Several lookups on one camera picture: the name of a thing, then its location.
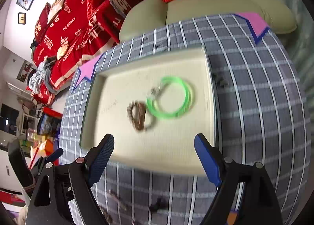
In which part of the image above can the brown spiral hair tie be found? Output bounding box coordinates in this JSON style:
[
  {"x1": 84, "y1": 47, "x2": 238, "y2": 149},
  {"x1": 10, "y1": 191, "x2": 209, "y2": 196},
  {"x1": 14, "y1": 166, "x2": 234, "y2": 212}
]
[{"x1": 126, "y1": 101, "x2": 155, "y2": 132}]

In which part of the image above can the green translucent bracelet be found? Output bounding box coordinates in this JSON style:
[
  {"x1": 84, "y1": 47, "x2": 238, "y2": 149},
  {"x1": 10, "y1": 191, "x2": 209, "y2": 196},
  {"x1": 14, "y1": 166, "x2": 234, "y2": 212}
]
[{"x1": 146, "y1": 75, "x2": 194, "y2": 119}]

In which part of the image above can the silver hair clip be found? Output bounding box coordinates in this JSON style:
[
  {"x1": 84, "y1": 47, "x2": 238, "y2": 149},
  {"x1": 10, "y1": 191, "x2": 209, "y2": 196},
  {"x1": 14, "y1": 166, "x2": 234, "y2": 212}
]
[{"x1": 109, "y1": 189, "x2": 131, "y2": 214}]

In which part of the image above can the grey checked tablecloth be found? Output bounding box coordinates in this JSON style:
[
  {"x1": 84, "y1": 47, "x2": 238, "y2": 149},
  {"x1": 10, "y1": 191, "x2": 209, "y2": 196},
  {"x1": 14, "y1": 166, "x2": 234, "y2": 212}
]
[{"x1": 58, "y1": 13, "x2": 312, "y2": 225}]

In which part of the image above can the shallow cream tray box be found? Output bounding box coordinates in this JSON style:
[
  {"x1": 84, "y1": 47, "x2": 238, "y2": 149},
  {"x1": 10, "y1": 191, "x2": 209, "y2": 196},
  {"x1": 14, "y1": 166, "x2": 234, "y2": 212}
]
[{"x1": 80, "y1": 46, "x2": 216, "y2": 175}]

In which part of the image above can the grey knitted scarf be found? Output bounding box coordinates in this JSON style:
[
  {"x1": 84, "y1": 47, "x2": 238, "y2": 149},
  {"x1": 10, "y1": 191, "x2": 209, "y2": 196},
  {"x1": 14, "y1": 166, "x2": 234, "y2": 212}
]
[{"x1": 28, "y1": 61, "x2": 57, "y2": 94}]

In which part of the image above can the red covered sofa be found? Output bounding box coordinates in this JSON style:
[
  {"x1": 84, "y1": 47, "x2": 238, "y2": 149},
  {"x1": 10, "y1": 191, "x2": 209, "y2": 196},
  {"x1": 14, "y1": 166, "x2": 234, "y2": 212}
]
[{"x1": 27, "y1": 0, "x2": 143, "y2": 105}]

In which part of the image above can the green armchair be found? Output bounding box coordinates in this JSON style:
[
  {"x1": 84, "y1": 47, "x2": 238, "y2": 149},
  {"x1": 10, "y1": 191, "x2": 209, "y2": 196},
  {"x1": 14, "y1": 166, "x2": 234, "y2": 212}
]
[{"x1": 119, "y1": 0, "x2": 297, "y2": 42}]

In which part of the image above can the black spiral hair tie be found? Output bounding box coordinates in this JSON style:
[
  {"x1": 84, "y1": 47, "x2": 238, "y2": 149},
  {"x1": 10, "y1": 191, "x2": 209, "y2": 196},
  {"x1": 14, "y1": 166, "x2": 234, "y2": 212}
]
[{"x1": 148, "y1": 197, "x2": 169, "y2": 213}]

